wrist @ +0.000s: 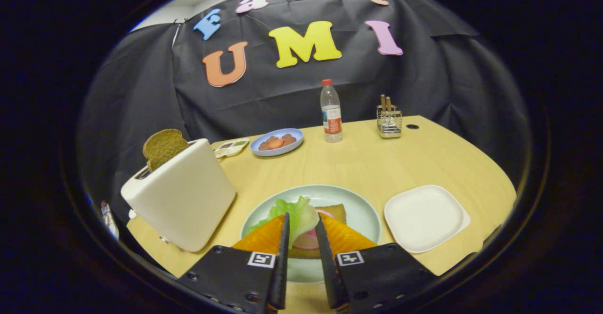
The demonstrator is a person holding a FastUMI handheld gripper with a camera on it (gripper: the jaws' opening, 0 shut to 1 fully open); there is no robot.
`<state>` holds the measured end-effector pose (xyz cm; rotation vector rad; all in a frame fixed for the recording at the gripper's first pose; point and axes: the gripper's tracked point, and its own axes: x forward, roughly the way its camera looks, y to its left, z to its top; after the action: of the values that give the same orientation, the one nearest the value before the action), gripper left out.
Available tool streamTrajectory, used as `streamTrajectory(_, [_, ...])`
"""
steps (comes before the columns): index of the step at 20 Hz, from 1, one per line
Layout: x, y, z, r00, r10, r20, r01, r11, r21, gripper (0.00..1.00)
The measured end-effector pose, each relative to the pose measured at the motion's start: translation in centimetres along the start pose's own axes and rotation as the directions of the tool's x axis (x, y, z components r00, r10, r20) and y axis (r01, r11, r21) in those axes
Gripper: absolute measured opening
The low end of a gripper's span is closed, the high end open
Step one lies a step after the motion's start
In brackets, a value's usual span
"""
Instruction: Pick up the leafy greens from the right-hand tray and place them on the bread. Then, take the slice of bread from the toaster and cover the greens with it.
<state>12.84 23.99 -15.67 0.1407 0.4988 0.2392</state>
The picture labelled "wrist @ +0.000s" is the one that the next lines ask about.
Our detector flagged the white square plate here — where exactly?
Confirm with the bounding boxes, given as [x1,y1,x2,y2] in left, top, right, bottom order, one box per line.
[384,185,471,254]

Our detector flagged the blue round plate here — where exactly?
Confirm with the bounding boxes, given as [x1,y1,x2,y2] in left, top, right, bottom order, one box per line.
[250,128,304,157]

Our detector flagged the brown meat slices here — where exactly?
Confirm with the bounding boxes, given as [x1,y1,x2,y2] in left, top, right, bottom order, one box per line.
[259,134,297,151]

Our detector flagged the green lettuce leaf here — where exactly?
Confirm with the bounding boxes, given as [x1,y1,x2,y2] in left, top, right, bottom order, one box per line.
[248,196,320,249]

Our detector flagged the pale green round plate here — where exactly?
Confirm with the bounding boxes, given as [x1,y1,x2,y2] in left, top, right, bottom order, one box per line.
[240,185,382,284]

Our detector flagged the wire utensil holder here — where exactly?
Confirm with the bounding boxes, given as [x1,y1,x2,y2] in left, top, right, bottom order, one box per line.
[376,105,403,138]

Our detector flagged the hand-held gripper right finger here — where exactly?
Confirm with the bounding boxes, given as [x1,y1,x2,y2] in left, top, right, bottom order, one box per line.
[314,215,437,311]

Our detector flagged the black backdrop cloth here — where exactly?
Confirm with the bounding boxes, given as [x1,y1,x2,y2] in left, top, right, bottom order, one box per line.
[78,0,528,220]

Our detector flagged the brown toasted bread slice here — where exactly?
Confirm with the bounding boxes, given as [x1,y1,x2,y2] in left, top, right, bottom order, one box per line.
[143,129,190,172]

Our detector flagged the pink ham slice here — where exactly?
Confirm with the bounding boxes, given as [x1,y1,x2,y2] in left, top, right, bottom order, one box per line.
[293,209,336,250]

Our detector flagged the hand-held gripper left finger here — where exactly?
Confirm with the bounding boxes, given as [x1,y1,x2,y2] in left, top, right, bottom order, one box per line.
[177,212,290,314]

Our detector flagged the square tan bread slice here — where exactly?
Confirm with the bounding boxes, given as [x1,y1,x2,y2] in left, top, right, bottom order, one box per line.
[288,204,348,259]

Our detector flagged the small white sauce dish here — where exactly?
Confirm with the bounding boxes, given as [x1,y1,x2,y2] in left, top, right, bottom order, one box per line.
[213,138,250,159]

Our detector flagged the white toaster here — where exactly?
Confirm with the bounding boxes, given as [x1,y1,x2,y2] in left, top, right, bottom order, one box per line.
[121,138,236,252]

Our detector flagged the clear plastic water bottle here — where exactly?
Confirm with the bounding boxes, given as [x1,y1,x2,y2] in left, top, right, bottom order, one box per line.
[320,79,343,143]

